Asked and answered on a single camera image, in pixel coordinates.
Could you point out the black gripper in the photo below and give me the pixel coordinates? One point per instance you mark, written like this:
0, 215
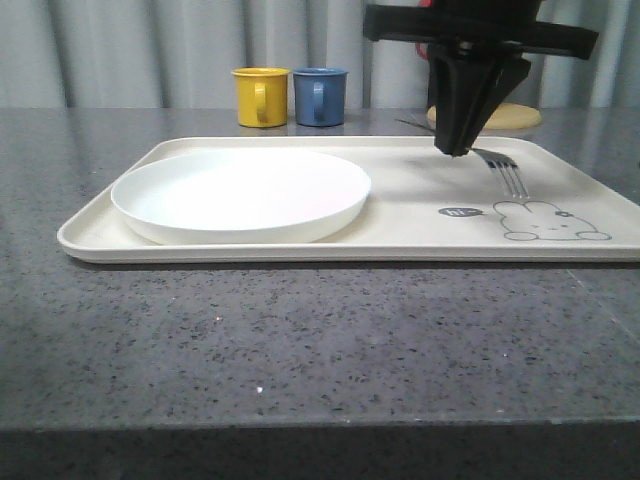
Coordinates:
467, 90

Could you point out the silver metal fork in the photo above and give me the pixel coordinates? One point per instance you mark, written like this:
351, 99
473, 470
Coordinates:
506, 172

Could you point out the white round plate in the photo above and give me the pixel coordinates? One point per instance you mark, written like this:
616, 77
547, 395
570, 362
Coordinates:
242, 195

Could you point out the wooden mug tree stand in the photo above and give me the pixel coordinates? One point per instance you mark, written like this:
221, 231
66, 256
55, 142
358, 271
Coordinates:
510, 116

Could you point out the red enamel mug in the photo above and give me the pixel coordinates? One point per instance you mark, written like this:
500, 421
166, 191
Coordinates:
421, 48

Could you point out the cream rabbit serving tray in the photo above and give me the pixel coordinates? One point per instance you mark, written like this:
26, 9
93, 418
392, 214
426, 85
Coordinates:
423, 205

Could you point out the blue enamel mug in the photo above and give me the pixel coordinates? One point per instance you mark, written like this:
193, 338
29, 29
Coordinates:
320, 96

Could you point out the yellow enamel mug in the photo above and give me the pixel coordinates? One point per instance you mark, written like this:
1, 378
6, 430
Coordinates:
262, 96

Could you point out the grey curtain backdrop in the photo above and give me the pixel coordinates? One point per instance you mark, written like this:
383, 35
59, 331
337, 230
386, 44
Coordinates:
180, 54

